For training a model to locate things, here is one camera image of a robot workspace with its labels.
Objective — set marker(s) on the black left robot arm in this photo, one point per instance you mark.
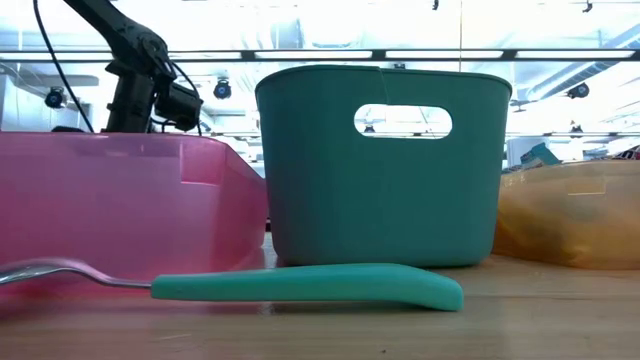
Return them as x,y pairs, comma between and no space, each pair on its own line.
120,30

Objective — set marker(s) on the pink translucent plastic bin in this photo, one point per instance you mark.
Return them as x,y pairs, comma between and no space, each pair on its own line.
125,210

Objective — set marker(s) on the orange translucent plastic bin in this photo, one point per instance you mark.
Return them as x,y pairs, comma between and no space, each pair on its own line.
575,215

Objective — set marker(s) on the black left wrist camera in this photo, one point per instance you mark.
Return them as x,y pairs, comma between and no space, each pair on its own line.
177,107

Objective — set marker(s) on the long ceiling light rail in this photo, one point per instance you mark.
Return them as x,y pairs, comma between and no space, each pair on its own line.
320,55

